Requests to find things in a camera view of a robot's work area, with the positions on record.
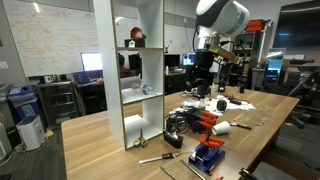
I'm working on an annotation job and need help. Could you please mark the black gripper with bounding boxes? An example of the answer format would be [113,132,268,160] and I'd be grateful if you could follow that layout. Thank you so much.
[185,50,214,98]

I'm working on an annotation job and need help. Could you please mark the yellow-handled scissors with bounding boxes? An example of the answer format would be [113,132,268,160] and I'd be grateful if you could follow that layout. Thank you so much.
[133,130,148,148]

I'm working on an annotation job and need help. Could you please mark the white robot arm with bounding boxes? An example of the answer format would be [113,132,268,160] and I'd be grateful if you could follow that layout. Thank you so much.
[186,0,250,99]

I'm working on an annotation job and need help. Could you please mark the white wooden shelf unit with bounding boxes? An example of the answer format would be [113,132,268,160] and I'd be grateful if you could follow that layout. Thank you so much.
[93,0,164,150]

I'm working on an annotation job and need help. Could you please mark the plastic bag on shelf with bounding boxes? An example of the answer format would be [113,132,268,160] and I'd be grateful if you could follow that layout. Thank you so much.
[131,83,156,95]

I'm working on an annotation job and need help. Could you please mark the blue-screen monitor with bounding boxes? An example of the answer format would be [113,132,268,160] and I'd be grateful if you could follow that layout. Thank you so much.
[182,53,196,66]

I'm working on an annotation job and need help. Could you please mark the white cloth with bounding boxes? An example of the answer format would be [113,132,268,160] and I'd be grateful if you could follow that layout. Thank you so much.
[175,95,255,116]

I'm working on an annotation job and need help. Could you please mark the black round speaker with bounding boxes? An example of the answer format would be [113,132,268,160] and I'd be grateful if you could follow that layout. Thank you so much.
[217,100,227,111]

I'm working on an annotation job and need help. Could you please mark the white paper cup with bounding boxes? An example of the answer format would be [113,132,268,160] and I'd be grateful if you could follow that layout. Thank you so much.
[212,121,231,135]

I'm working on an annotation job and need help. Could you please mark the black tape dispenser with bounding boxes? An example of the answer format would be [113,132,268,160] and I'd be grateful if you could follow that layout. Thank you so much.
[163,131,183,149]

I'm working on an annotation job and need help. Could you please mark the clear plastic cup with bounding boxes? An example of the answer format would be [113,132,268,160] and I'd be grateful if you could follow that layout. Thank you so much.
[259,105,273,123]

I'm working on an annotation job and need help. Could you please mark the red storage bins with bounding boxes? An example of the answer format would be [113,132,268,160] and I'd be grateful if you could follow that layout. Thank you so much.
[245,19,266,32]

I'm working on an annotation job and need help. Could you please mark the red helmet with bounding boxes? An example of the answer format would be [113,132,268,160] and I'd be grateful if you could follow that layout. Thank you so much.
[130,27,146,39]

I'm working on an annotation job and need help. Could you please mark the metal rod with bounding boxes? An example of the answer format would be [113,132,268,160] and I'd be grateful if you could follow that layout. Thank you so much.
[160,166,178,180]
[180,159,206,180]

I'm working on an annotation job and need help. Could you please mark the lit computer monitor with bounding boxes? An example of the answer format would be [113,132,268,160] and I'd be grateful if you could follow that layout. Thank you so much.
[81,52,102,71]

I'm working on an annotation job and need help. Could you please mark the black metal cart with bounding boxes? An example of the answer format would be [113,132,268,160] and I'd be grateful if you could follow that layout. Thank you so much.
[37,81,79,129]

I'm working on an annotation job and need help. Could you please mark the whiteboard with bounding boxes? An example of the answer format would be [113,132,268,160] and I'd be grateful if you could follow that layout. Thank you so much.
[3,0,99,77]

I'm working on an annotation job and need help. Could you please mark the white air purifier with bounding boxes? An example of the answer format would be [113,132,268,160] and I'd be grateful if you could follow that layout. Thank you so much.
[16,115,45,151]

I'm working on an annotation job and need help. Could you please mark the blue recycling bin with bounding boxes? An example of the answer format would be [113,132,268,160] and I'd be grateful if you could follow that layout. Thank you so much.
[8,85,43,123]

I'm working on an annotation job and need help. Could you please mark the orange-handled tool set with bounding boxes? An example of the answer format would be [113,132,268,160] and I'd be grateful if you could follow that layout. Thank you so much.
[183,107,218,132]

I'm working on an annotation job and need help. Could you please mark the yellow-handled utility knife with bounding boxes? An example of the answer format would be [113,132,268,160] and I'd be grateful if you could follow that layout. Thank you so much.
[229,121,252,130]

